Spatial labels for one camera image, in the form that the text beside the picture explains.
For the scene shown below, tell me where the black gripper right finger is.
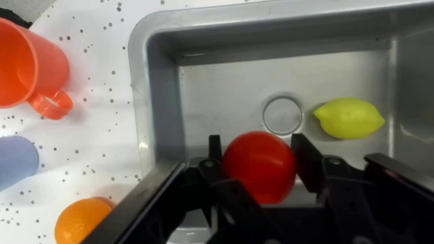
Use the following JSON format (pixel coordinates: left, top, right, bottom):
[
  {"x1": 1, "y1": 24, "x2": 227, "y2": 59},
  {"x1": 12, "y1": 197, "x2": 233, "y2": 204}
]
[{"x1": 290, "y1": 134, "x2": 385, "y2": 244}]

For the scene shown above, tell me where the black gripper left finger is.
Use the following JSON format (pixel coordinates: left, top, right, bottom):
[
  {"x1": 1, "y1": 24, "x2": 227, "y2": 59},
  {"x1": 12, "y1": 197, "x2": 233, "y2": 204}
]
[{"x1": 198, "y1": 134, "x2": 280, "y2": 244}]

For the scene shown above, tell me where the red toy tomato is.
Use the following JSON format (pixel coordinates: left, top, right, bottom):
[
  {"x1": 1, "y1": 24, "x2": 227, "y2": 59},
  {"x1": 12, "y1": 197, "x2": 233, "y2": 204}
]
[{"x1": 221, "y1": 131, "x2": 297, "y2": 204}]

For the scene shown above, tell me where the grey toy sink basin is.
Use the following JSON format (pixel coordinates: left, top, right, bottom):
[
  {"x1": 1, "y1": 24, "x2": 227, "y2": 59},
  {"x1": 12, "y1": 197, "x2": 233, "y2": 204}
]
[{"x1": 127, "y1": 0, "x2": 434, "y2": 177}]

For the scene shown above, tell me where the yellow toy lemon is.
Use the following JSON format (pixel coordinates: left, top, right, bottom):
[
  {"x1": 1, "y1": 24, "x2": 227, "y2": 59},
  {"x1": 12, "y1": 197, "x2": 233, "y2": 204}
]
[{"x1": 313, "y1": 97, "x2": 385, "y2": 139}]

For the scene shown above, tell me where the orange toy fruit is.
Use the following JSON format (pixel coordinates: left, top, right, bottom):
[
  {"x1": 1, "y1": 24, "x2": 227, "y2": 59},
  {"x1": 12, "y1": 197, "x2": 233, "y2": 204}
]
[{"x1": 54, "y1": 196, "x2": 114, "y2": 244}]

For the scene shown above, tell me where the light blue plastic cup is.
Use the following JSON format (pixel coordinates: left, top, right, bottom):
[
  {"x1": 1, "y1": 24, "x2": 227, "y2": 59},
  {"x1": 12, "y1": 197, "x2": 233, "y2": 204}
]
[{"x1": 0, "y1": 135, "x2": 39, "y2": 189}]

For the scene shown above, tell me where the orange plastic mug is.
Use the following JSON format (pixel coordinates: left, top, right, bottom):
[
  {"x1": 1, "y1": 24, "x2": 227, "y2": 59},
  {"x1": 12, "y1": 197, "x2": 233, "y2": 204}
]
[{"x1": 0, "y1": 19, "x2": 73, "y2": 119}]

